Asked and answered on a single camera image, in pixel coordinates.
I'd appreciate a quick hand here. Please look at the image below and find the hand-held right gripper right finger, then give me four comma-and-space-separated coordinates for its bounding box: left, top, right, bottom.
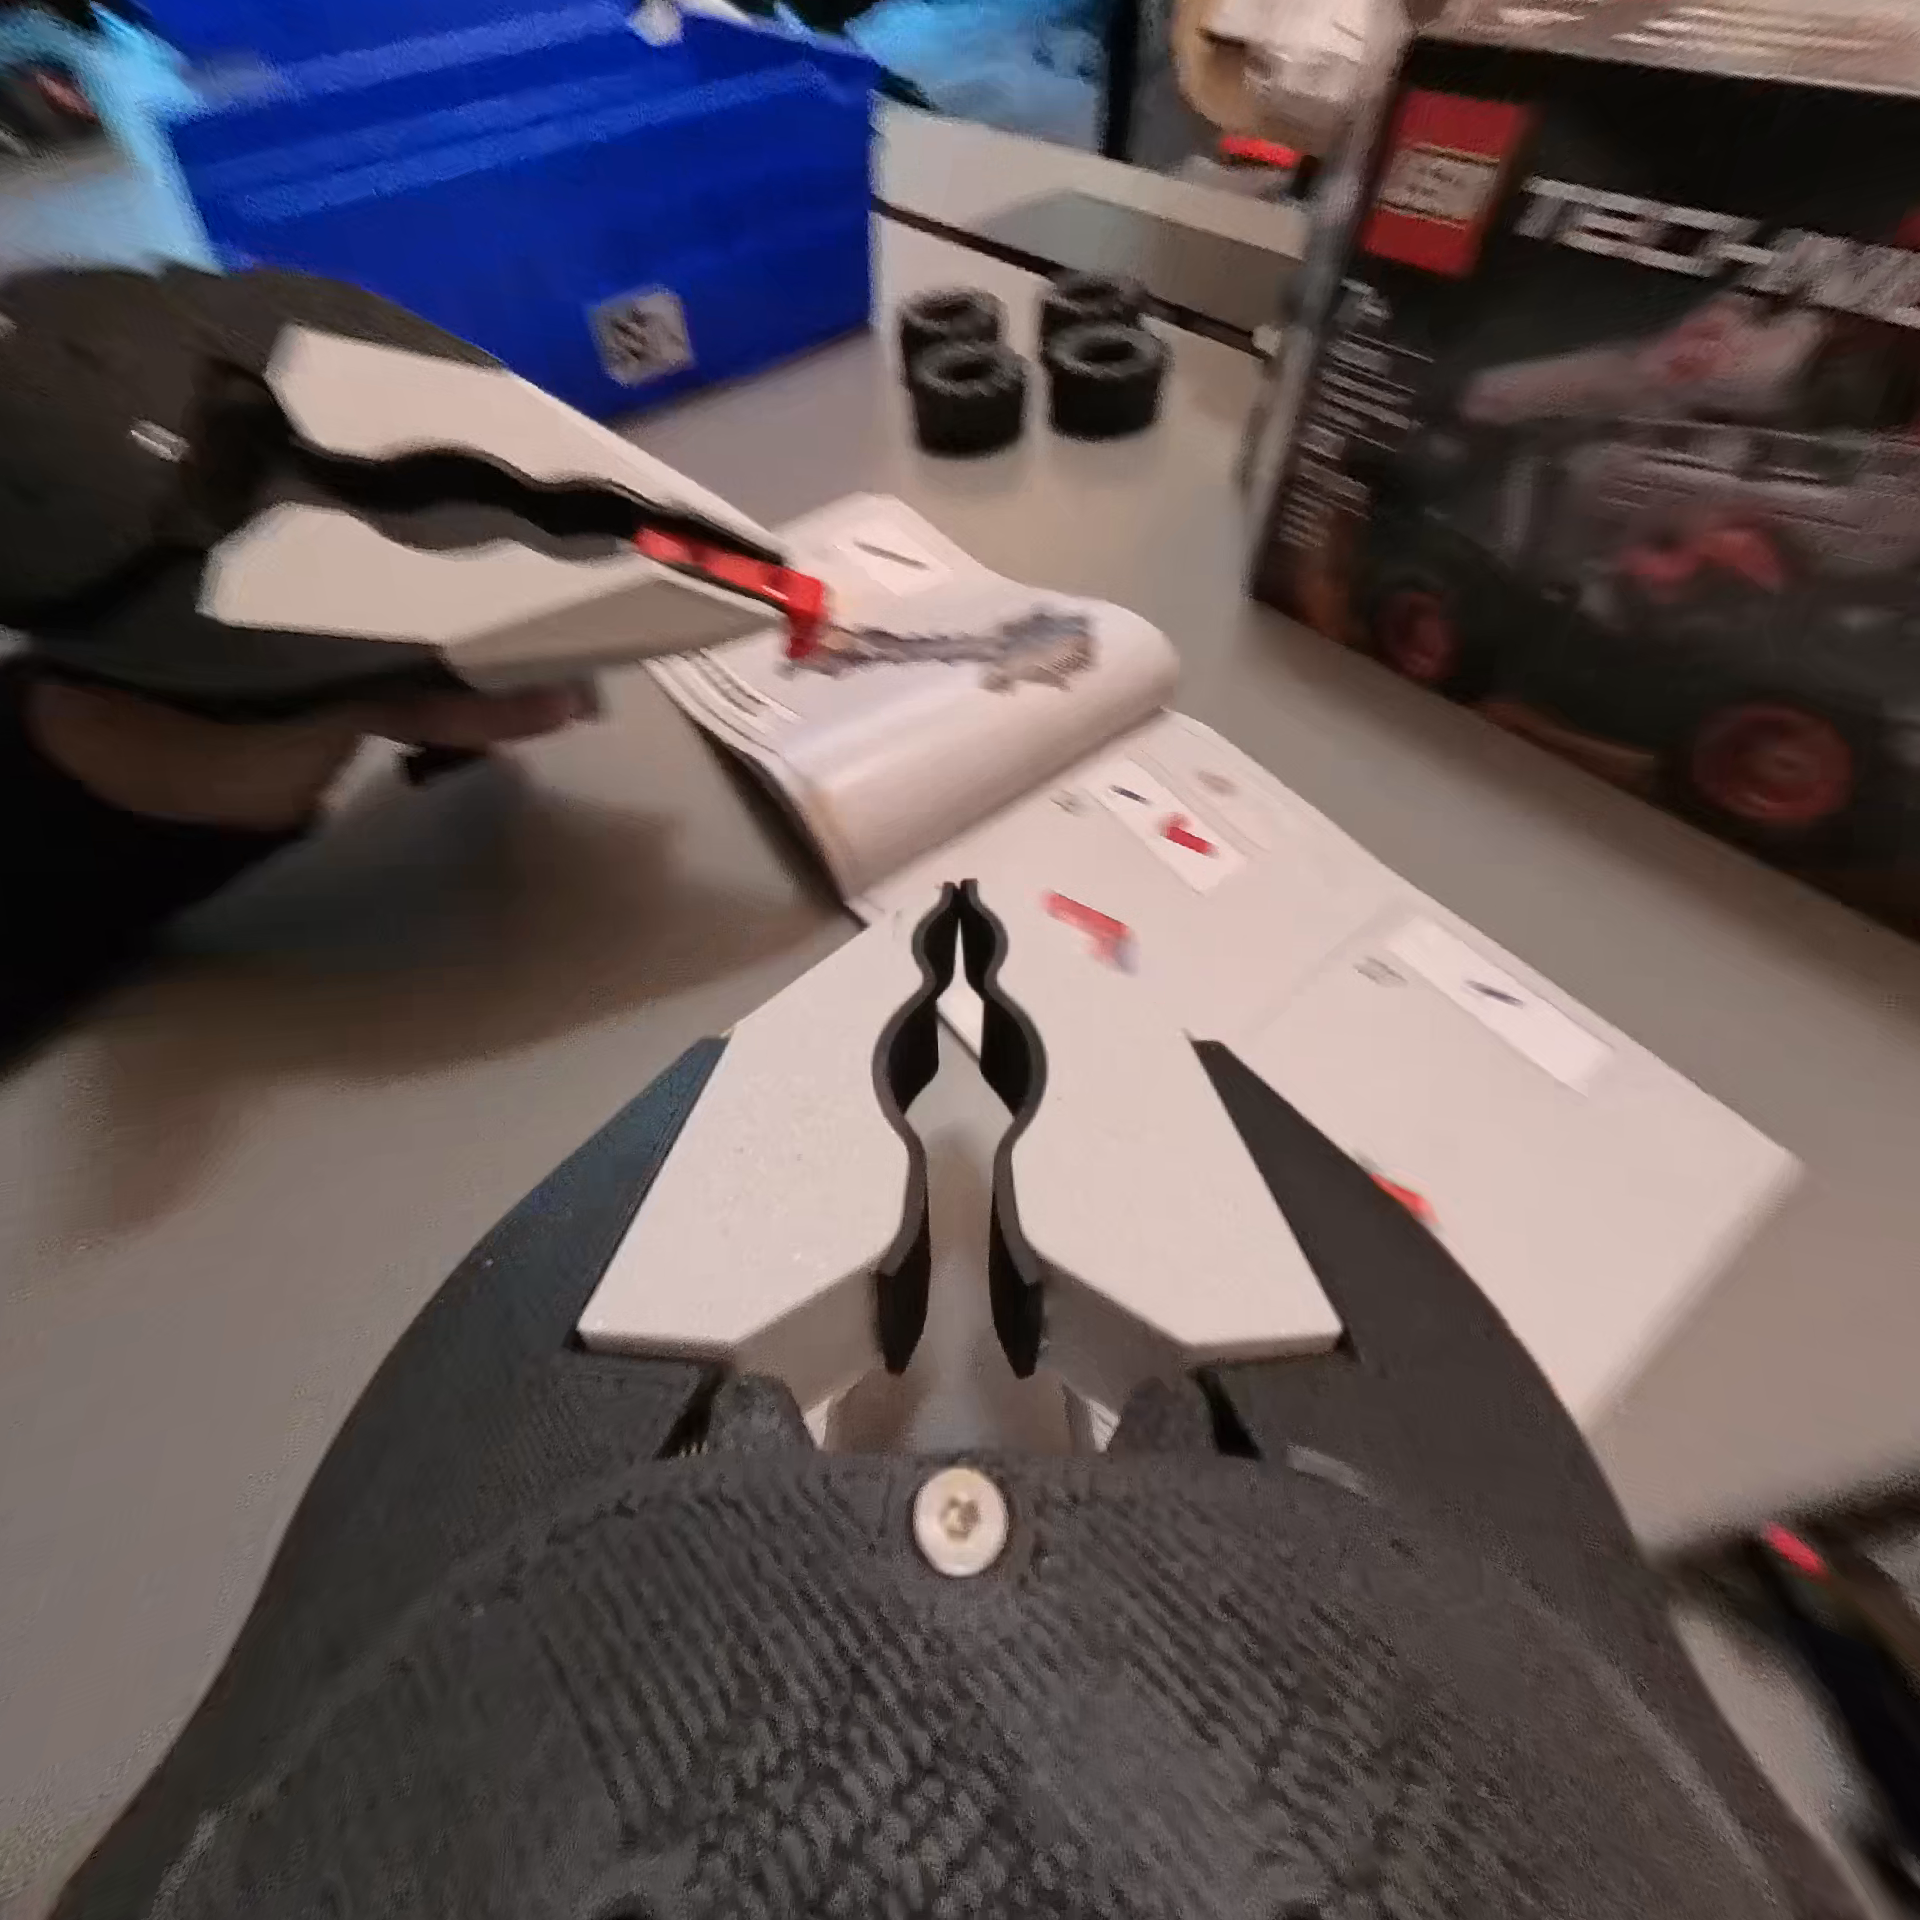
965, 879, 1345, 1449

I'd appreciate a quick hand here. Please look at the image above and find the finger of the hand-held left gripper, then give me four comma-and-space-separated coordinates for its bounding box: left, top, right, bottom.
259, 321, 788, 565
199, 502, 805, 689

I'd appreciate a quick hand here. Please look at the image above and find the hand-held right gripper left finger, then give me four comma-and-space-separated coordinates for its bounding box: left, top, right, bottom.
577, 879, 965, 1449

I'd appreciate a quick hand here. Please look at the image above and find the red angled toy beam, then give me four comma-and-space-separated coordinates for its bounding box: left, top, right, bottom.
630, 526, 834, 666

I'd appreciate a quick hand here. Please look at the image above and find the person's left forearm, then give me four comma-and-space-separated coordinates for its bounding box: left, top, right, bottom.
0, 661, 325, 1082

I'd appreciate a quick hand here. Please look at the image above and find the grey desk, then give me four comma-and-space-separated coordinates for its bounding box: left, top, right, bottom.
0, 106, 1920, 1920

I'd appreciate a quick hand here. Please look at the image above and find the person's left hand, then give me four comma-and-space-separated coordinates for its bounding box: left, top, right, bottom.
27, 674, 605, 830

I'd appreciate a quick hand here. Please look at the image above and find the tagged blue plastic bin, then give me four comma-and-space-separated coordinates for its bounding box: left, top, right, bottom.
158, 0, 884, 426

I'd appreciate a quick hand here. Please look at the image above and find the white instruction booklet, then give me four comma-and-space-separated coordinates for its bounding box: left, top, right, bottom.
645, 492, 1805, 1443

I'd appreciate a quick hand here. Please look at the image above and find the black toy tyre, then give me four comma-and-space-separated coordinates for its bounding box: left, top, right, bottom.
895, 287, 1022, 362
907, 343, 1033, 457
1038, 269, 1150, 338
1045, 323, 1169, 442

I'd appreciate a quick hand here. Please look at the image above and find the black toy chassis assembly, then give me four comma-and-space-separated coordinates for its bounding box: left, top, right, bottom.
1650, 1476, 1920, 1914

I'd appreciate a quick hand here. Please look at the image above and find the black toy truck set box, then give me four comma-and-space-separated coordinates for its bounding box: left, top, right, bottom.
1246, 37, 1920, 939

